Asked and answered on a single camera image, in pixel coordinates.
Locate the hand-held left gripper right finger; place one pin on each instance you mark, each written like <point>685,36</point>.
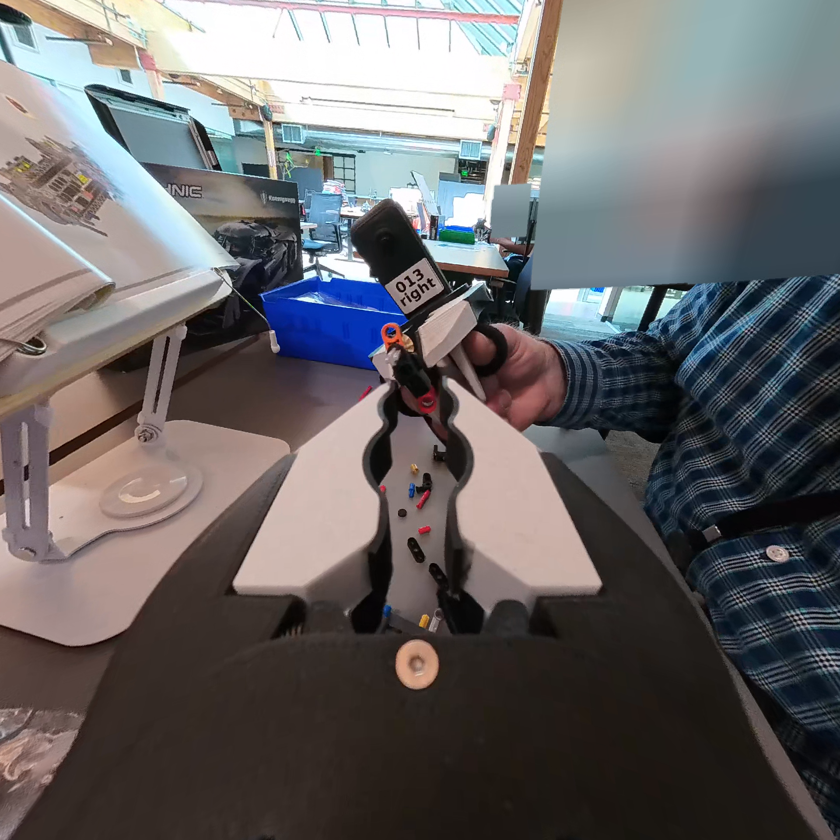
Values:
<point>525,525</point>

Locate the orange lego connector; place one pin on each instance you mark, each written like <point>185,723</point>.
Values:
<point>391,333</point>

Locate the person's right forearm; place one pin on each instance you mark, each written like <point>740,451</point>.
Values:
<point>623,380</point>

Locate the small black lego assembly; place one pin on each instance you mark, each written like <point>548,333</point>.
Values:
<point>413,377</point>

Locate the white book stand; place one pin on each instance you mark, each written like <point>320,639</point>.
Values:
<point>197,446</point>

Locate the black office chair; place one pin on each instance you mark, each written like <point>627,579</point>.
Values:
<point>323,220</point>

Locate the short black lego liftarm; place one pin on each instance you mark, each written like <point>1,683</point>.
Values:
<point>438,573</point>

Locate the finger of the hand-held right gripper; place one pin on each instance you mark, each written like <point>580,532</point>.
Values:
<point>386,366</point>
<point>446,334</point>

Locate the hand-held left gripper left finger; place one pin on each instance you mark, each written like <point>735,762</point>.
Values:
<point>308,525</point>

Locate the clear bags of lego pieces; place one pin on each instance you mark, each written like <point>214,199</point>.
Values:
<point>341,300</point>

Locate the partly built lego chassis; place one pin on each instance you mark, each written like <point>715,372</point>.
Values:
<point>423,620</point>

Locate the black lego set box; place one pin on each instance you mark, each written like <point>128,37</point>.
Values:
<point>262,216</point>

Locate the grey flat monitor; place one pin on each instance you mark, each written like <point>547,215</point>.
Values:
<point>151,138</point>

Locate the green container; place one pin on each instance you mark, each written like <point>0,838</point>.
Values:
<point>457,235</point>

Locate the plain blue parts bin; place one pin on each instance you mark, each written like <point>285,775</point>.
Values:
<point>315,321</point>

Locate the grey office desk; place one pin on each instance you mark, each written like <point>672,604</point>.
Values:
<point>472,259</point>

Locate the black three-hole lego liftarm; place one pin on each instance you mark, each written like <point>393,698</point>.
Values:
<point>415,550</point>

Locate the empty clear plastic bag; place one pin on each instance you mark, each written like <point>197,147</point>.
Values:
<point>33,741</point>

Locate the person in blue plaid shirt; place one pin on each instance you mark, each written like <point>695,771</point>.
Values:
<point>754,459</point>

